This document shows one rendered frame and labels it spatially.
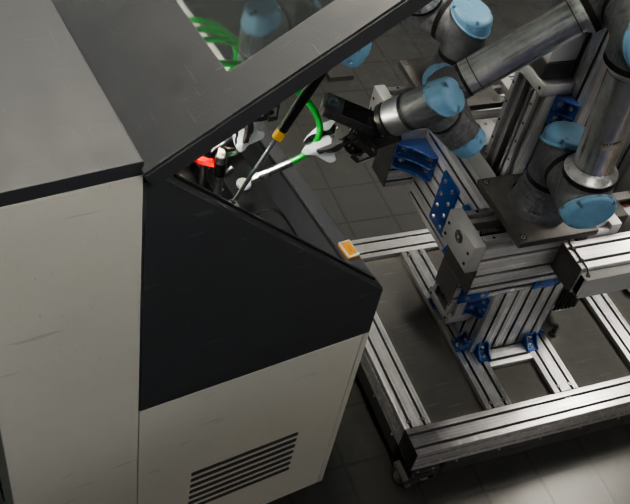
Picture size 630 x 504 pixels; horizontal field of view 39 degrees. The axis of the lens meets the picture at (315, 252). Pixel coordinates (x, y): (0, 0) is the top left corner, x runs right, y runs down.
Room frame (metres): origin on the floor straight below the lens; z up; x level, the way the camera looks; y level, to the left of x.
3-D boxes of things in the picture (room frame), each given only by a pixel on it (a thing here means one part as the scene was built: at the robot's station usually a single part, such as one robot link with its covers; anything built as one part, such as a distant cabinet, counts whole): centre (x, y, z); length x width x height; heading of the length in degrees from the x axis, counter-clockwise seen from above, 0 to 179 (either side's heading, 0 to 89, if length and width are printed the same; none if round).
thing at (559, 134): (1.67, -0.50, 1.20); 0.13 x 0.12 x 0.14; 17
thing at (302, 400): (1.47, 0.27, 0.39); 0.70 x 0.58 x 0.79; 38
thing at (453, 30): (2.12, -0.26, 1.20); 0.13 x 0.12 x 0.14; 62
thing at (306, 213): (1.64, 0.06, 0.87); 0.62 x 0.04 x 0.16; 38
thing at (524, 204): (1.68, -0.50, 1.09); 0.15 x 0.15 x 0.10
